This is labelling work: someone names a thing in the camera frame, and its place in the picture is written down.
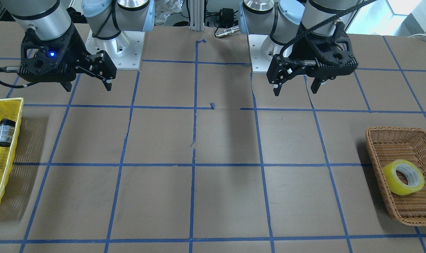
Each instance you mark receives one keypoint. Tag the silver cable connector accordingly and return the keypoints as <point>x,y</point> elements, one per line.
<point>226,32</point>

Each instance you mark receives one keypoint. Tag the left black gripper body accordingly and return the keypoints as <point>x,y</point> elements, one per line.
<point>296,53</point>

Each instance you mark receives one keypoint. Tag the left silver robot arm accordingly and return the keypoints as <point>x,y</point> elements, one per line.
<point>287,21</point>

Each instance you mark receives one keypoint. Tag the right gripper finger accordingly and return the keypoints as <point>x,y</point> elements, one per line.
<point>99,66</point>
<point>67,85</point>

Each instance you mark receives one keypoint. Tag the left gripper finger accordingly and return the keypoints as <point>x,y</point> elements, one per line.
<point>280,71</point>
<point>317,82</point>

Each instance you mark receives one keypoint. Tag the aluminium frame post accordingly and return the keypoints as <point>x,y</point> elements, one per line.
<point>196,15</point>

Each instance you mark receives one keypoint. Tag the yellow tape roll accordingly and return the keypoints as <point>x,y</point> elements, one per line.
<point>403,177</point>

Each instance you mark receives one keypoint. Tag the small dark labelled bottle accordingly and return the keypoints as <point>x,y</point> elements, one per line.
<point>7,130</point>

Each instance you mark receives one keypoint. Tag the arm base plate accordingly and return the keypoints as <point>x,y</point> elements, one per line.
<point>261,49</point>
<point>125,50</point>

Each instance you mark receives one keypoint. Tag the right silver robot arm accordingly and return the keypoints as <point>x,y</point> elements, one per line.
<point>106,18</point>

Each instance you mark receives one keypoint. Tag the yellow plastic basket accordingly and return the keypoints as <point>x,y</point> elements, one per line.
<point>11,109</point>

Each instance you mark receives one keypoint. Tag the black power adapter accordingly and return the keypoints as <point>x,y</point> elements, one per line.
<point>225,18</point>

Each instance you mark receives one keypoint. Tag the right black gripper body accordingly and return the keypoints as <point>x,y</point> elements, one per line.
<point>78,52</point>

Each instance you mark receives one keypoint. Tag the brown wicker basket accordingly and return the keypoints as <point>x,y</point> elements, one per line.
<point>398,158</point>

